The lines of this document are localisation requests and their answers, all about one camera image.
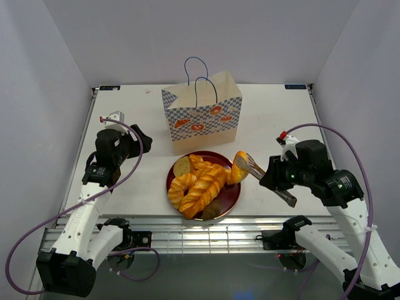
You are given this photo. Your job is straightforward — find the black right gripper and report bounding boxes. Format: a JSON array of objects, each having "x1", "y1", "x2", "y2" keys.
[{"x1": 258, "y1": 153, "x2": 312, "y2": 191}]

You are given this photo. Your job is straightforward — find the metal serving tongs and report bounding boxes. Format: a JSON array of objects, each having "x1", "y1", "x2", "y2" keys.
[{"x1": 234, "y1": 153, "x2": 298, "y2": 208}]

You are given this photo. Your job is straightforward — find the oval golden bread roll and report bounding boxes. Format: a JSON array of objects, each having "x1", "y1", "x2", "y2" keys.
[{"x1": 231, "y1": 151, "x2": 249, "y2": 184}]

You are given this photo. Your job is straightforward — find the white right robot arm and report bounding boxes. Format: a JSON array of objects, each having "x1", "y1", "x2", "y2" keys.
[{"x1": 259, "y1": 135, "x2": 399, "y2": 299}]

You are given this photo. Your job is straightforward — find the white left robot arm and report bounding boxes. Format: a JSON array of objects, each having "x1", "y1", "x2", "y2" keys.
[{"x1": 36, "y1": 122, "x2": 153, "y2": 298}]

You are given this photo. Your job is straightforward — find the long twisted bread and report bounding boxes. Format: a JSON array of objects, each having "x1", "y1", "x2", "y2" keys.
[{"x1": 179, "y1": 166, "x2": 228, "y2": 219}]

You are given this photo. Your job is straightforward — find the checkered paper bag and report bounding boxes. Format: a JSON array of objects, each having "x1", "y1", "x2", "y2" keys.
[{"x1": 161, "y1": 71, "x2": 243, "y2": 156}]

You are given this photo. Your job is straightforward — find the brown chocolate bread lump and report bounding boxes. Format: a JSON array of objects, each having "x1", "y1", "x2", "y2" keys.
[{"x1": 201, "y1": 199, "x2": 221, "y2": 220}]

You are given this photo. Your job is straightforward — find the red round plate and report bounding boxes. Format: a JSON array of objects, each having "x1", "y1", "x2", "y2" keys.
[{"x1": 166, "y1": 151, "x2": 241, "y2": 221}]

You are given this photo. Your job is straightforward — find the left blue corner label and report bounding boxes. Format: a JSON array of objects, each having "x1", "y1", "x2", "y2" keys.
[{"x1": 99, "y1": 85, "x2": 121, "y2": 91}]

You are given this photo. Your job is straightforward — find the blue corner label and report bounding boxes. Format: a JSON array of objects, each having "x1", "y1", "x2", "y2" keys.
[
  {"x1": 284, "y1": 84, "x2": 307, "y2": 90},
  {"x1": 99, "y1": 85, "x2": 121, "y2": 91}
]

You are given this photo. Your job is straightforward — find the right blue corner label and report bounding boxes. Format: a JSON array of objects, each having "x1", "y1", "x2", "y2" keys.
[{"x1": 284, "y1": 84, "x2": 307, "y2": 90}]

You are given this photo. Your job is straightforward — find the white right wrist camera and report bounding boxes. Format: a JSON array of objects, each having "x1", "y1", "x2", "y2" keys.
[{"x1": 276, "y1": 131, "x2": 299, "y2": 161}]

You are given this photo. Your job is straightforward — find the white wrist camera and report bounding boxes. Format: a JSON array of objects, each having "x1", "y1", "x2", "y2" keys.
[
  {"x1": 276, "y1": 131, "x2": 299, "y2": 161},
  {"x1": 100, "y1": 111, "x2": 127, "y2": 134}
]

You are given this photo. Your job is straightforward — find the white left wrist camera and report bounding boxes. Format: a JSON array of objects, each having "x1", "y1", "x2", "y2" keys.
[{"x1": 100, "y1": 111, "x2": 127, "y2": 134}]

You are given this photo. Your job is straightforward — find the round glazed ring bread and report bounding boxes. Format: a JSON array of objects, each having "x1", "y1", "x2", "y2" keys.
[{"x1": 167, "y1": 173, "x2": 197, "y2": 209}]

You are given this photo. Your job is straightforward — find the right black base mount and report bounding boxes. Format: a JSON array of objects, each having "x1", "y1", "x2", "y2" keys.
[{"x1": 255, "y1": 231, "x2": 304, "y2": 251}]

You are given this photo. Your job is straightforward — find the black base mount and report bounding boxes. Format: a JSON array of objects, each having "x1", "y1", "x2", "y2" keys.
[
  {"x1": 255, "y1": 231, "x2": 304, "y2": 251},
  {"x1": 121, "y1": 230, "x2": 153, "y2": 250}
]

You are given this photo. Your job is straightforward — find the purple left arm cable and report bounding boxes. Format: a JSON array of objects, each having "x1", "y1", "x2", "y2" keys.
[{"x1": 5, "y1": 117, "x2": 162, "y2": 296}]

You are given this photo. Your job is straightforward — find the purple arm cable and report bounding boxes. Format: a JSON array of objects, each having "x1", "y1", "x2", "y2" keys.
[
  {"x1": 5, "y1": 117, "x2": 162, "y2": 296},
  {"x1": 286, "y1": 123, "x2": 375, "y2": 300}
]

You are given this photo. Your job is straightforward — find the aluminium frame rail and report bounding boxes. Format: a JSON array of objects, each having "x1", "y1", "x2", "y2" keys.
[{"x1": 39, "y1": 216, "x2": 351, "y2": 254}]

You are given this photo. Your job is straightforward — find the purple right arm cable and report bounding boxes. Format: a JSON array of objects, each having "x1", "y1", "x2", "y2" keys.
[{"x1": 286, "y1": 123, "x2": 375, "y2": 300}]

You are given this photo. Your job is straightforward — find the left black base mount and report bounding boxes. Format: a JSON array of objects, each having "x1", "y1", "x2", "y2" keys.
[{"x1": 121, "y1": 230, "x2": 153, "y2": 250}]

